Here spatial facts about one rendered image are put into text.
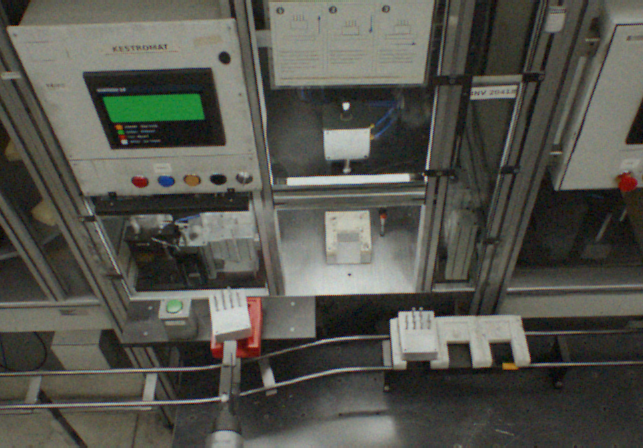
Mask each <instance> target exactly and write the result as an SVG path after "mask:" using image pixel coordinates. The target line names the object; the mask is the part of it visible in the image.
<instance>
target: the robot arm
mask: <svg viewBox="0 0 643 448"><path fill-rule="evenodd" d="M236 345H237V342H236V341H225V348H224V360H223V363H222V365H220V367H222V370H220V387H219V397H218V403H219V406H218V411H219V412H220V415H219V416H216V417H214V418H213V419H212V421H211V429H210V435H209V436H208V437H207V440H206V448H243V442H244V441H243V437H242V436H241V435H242V421H241V419H239V418H238V417H237V410H238V400H239V392H240V390H239V389H238V388H239V380H240V366H241V358H236Z"/></svg>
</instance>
